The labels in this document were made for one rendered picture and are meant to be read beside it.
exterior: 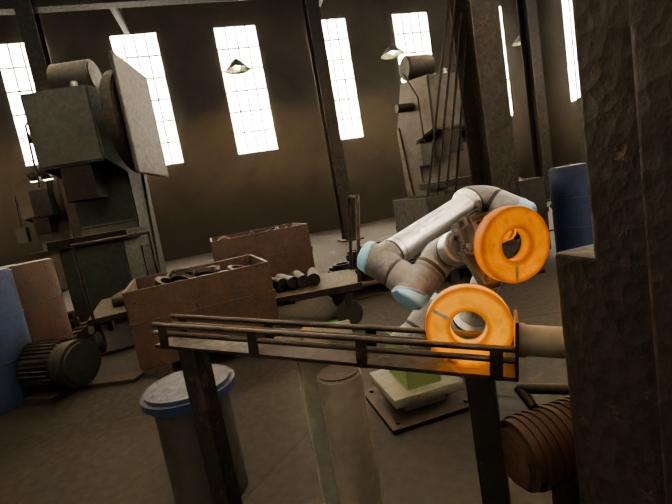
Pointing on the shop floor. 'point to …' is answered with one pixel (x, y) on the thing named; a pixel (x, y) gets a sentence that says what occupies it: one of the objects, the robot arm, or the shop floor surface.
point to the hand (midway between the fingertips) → (510, 235)
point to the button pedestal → (318, 422)
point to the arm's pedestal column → (446, 406)
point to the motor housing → (542, 451)
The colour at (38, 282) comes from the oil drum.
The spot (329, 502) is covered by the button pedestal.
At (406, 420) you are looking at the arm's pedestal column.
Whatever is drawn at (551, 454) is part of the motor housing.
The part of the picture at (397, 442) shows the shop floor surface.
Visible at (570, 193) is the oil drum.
